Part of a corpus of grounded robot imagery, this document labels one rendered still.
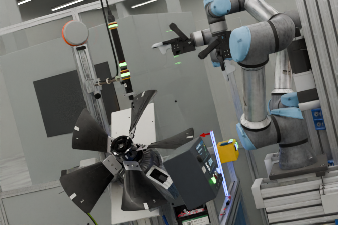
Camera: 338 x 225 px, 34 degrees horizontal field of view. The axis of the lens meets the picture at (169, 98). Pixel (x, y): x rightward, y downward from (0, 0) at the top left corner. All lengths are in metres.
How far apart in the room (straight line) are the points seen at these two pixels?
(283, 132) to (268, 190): 0.24
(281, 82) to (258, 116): 0.74
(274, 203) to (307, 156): 0.23
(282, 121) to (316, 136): 0.29
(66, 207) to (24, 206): 0.29
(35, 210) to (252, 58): 2.31
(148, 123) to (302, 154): 1.15
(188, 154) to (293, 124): 0.51
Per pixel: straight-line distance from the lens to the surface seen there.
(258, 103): 2.08
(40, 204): 3.85
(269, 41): 1.94
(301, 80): 2.45
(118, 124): 3.19
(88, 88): 3.33
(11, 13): 8.97
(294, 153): 2.22
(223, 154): 2.94
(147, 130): 3.10
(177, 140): 2.71
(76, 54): 3.42
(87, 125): 2.94
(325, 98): 2.37
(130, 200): 2.62
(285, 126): 2.20
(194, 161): 1.89
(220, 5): 2.27
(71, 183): 2.80
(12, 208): 3.94
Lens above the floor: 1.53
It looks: 3 degrees down
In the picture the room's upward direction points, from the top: 14 degrees counter-clockwise
